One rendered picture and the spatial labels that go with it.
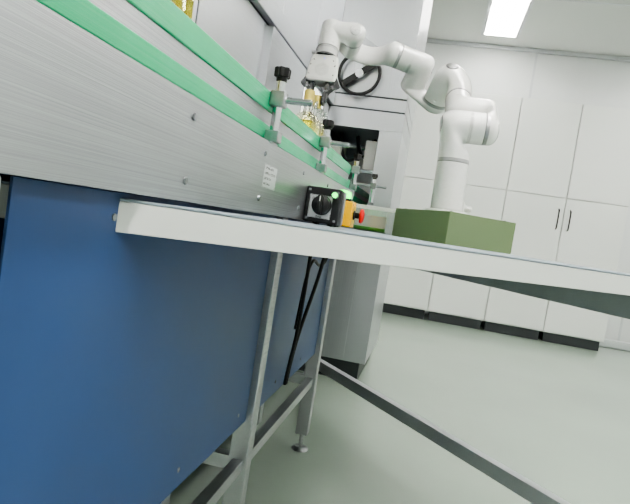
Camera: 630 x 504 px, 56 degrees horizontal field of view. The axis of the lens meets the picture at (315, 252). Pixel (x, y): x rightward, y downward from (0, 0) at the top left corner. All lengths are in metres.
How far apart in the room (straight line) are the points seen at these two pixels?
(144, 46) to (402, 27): 2.49
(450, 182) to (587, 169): 4.08
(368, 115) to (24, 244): 2.56
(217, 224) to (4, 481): 0.31
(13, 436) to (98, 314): 0.14
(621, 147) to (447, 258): 5.15
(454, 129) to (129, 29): 1.34
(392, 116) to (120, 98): 2.46
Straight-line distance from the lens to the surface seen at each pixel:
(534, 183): 5.75
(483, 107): 1.95
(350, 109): 3.00
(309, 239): 0.71
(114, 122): 0.57
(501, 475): 1.72
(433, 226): 1.72
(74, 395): 0.64
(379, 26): 3.09
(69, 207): 0.56
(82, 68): 0.53
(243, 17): 1.76
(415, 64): 2.16
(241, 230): 0.67
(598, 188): 5.85
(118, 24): 0.61
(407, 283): 5.67
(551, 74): 6.41
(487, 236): 1.78
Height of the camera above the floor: 0.76
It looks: 3 degrees down
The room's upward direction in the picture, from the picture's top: 9 degrees clockwise
